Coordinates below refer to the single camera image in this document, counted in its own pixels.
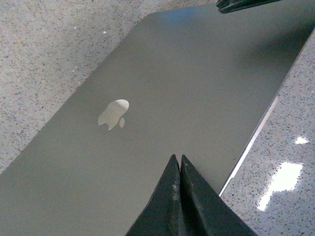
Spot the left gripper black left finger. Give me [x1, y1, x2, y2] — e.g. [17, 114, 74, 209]
[126, 155, 185, 236]

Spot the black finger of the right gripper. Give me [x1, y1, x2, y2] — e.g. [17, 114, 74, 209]
[216, 0, 279, 14]

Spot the grey laptop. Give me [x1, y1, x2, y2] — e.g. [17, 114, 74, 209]
[0, 0, 315, 236]

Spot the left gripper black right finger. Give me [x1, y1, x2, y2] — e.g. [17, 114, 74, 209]
[180, 155, 257, 236]

